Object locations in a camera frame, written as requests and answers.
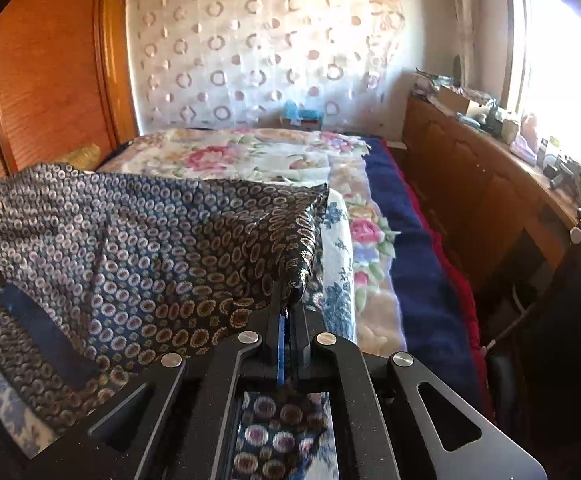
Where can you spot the white window curtain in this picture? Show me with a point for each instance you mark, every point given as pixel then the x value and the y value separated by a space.
pixel 458 15

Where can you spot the pink figurine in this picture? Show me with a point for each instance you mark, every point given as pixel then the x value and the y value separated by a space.
pixel 526 137

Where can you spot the cardboard box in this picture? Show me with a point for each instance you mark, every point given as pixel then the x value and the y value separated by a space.
pixel 453 99

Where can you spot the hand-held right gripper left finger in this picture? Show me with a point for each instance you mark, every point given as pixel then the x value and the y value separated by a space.
pixel 281 350

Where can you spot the dark circle-patterned shirt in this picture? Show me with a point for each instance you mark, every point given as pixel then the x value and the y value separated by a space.
pixel 145 240

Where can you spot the bright window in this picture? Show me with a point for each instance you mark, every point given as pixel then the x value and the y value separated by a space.
pixel 560 60

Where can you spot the pink floral blanket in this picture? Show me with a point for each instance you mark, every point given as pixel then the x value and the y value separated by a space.
pixel 250 155

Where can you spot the white blue-floral cloth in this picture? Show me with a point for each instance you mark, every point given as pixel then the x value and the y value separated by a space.
pixel 338 240

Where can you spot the wooden low cabinet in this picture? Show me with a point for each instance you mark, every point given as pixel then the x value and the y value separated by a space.
pixel 470 175

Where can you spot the pile of papers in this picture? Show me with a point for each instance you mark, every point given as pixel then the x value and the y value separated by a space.
pixel 430 82

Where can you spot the black tools on sill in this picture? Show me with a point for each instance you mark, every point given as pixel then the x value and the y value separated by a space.
pixel 575 180

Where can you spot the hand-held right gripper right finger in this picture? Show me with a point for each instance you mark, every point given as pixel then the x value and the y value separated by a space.
pixel 303 355

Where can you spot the blue tissue box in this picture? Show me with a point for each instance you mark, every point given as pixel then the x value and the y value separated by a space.
pixel 300 115

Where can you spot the navy blue blanket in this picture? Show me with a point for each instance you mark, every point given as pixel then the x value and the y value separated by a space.
pixel 420 270

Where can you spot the gold patterned cloth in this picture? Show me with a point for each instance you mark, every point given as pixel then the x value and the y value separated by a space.
pixel 83 156

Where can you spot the sheer circle-patterned wall curtain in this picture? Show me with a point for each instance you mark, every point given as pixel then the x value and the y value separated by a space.
pixel 270 35

